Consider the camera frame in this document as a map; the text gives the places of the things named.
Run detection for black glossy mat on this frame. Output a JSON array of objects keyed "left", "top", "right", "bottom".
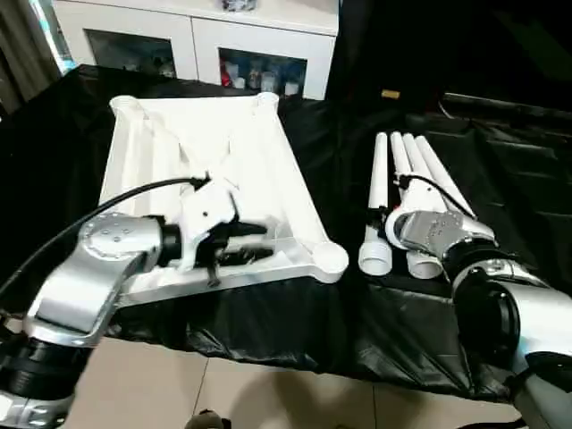
[{"left": 0, "top": 63, "right": 572, "bottom": 401}]

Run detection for dark brown round object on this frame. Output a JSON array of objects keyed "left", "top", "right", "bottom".
[{"left": 189, "top": 408, "right": 233, "bottom": 429}]

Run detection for white glass-door cabinet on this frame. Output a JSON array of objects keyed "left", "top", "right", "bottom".
[{"left": 53, "top": 0, "right": 340, "bottom": 102}]

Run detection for black horizontal bar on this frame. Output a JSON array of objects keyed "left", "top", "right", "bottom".
[{"left": 440, "top": 91, "right": 572, "bottom": 113}]

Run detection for black backdrop cloth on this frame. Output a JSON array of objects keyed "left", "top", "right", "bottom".
[{"left": 332, "top": 0, "right": 572, "bottom": 104}]

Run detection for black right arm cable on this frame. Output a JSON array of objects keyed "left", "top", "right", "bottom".
[{"left": 396, "top": 173, "right": 477, "bottom": 220}]

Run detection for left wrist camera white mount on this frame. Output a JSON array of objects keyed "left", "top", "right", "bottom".
[{"left": 176, "top": 172, "right": 245, "bottom": 272}]

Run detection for grey brown curtain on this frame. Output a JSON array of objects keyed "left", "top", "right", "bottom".
[{"left": 0, "top": 0, "right": 62, "bottom": 115}]

